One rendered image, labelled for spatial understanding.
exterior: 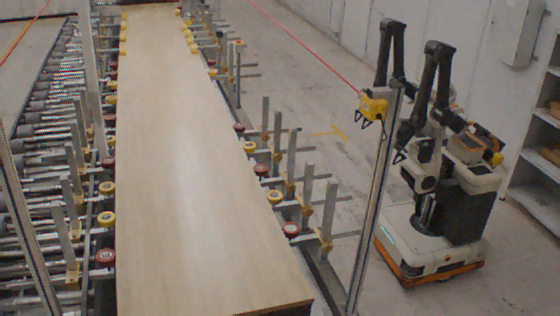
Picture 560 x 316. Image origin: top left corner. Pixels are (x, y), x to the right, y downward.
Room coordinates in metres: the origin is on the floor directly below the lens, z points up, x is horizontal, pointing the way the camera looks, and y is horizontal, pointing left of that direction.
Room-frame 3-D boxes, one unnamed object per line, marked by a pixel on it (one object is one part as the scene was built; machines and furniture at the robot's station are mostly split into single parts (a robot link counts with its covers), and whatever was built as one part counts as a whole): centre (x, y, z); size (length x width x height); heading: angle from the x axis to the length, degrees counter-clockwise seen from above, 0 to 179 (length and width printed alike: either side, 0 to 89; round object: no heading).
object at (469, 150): (2.40, -1.21, 0.87); 0.23 x 0.15 x 0.11; 18
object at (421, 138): (2.28, -0.83, 0.99); 0.28 x 0.16 x 0.22; 18
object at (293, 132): (2.00, -0.09, 0.90); 0.04 x 0.04 x 0.48; 18
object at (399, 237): (2.37, -1.10, 0.16); 0.67 x 0.64 x 0.25; 108
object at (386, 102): (1.21, -0.31, 1.20); 0.15 x 0.12 x 1.00; 18
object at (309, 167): (1.76, -0.17, 0.86); 0.04 x 0.04 x 0.48; 18
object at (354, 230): (1.57, -0.28, 0.82); 0.43 x 0.03 x 0.04; 108
